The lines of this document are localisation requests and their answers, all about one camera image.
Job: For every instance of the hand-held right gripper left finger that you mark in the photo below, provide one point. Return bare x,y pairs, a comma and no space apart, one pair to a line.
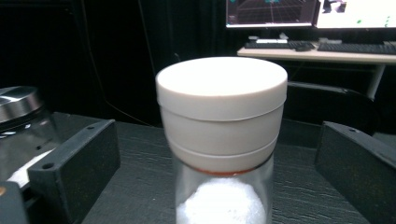
77,168

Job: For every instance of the bright-screen monitor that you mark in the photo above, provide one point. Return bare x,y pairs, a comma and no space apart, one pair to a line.
358,12

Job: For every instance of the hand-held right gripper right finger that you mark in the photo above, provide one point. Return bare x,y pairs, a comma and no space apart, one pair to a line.
361,168

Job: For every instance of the black chair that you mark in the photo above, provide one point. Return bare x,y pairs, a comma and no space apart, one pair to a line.
330,105

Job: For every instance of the dark-screen monitor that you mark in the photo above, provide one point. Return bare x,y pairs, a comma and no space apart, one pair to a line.
271,12

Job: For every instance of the white desk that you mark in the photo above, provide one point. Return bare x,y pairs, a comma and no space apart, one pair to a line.
311,56

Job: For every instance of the white-lid glass jar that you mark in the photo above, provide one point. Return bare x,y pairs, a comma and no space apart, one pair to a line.
221,124

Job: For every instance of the black low shelf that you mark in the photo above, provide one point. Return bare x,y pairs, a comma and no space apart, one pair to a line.
143,177

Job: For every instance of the black keyboard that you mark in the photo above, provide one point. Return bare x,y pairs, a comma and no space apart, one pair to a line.
358,48
274,45

